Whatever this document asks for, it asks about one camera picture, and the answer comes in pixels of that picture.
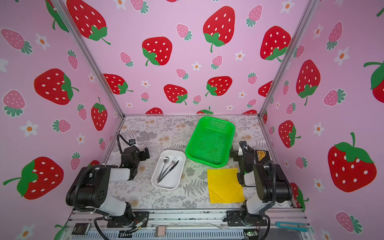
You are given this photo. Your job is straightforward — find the green plastic basket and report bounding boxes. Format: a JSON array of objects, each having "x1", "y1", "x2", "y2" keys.
[{"x1": 185, "y1": 117, "x2": 236, "y2": 168}]

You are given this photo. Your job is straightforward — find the yellow paper napkin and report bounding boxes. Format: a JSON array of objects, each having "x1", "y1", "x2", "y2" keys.
[{"x1": 207, "y1": 168, "x2": 245, "y2": 204}]

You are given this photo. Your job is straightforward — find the white rectangular tray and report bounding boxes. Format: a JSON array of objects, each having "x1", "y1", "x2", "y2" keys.
[{"x1": 151, "y1": 150, "x2": 186, "y2": 191}]

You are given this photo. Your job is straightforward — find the black handled fork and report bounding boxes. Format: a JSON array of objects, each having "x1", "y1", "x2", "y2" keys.
[{"x1": 162, "y1": 157, "x2": 178, "y2": 175}]

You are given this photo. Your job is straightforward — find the black handled knife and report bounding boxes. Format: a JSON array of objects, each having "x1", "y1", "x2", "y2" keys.
[{"x1": 157, "y1": 161, "x2": 179, "y2": 183}]

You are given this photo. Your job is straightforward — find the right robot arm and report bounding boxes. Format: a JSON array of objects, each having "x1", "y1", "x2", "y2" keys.
[{"x1": 223, "y1": 141, "x2": 293, "y2": 226}]

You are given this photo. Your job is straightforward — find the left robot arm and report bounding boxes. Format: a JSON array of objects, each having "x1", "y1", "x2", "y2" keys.
[{"x1": 66, "y1": 146, "x2": 150, "y2": 227}]

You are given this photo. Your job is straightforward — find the black box yellow label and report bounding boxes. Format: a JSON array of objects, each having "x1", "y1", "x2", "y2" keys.
[{"x1": 254, "y1": 150, "x2": 271, "y2": 164}]

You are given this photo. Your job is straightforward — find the small pink block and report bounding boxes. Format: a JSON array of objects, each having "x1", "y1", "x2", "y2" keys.
[{"x1": 155, "y1": 226, "x2": 166, "y2": 238}]

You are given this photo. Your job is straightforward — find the small black card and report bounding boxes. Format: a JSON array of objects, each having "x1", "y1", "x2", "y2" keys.
[{"x1": 72, "y1": 223, "x2": 91, "y2": 235}]

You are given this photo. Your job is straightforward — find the teal utility knife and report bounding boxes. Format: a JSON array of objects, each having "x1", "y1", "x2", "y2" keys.
[{"x1": 276, "y1": 222, "x2": 308, "y2": 233}]

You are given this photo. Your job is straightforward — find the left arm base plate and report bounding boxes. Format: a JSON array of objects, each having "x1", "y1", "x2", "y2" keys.
[{"x1": 107, "y1": 211, "x2": 150, "y2": 228}]

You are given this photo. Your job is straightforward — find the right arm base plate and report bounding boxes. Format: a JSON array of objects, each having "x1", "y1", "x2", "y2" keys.
[{"x1": 223, "y1": 210, "x2": 268, "y2": 227}]

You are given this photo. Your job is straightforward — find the aluminium rail frame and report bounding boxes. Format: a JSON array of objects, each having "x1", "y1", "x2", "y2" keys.
[{"x1": 58, "y1": 209, "x2": 316, "y2": 240}]

